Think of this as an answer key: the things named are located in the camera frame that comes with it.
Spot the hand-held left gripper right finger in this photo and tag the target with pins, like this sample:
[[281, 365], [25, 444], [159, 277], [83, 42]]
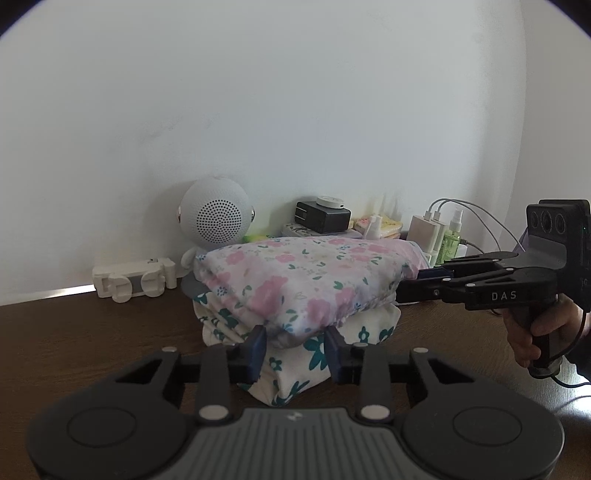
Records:
[[333, 355]]

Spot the yellow packet stack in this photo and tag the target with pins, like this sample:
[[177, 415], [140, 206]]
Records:
[[390, 227]]

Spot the green package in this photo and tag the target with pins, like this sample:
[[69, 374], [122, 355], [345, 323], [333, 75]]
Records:
[[258, 238]]

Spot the small white bottle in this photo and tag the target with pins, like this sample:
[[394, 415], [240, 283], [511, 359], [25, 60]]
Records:
[[373, 228]]

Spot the round white speaker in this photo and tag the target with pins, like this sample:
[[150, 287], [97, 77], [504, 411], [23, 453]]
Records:
[[217, 217]]

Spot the white blue-flowered folded cloth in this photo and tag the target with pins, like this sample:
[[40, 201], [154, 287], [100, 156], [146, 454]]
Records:
[[295, 364]]

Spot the white round disc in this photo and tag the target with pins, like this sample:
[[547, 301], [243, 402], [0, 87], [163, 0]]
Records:
[[330, 201]]

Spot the green spray bottle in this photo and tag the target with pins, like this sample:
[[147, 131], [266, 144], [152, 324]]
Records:
[[450, 244]]

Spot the person's right hand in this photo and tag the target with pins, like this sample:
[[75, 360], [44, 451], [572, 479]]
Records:
[[565, 323]]

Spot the black charger block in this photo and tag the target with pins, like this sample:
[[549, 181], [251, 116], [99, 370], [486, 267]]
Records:
[[328, 220]]

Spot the white phone holder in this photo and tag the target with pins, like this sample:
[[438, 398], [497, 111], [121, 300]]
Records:
[[134, 277]]

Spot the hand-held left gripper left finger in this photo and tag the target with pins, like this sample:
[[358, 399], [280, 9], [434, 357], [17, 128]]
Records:
[[258, 353]]

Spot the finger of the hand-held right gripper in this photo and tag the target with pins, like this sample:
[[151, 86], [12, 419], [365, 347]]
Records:
[[471, 265], [429, 290]]

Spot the white wall charger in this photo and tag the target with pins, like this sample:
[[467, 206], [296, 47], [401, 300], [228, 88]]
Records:
[[425, 233]]

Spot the pink floral garment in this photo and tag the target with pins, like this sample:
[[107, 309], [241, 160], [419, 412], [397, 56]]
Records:
[[286, 281]]

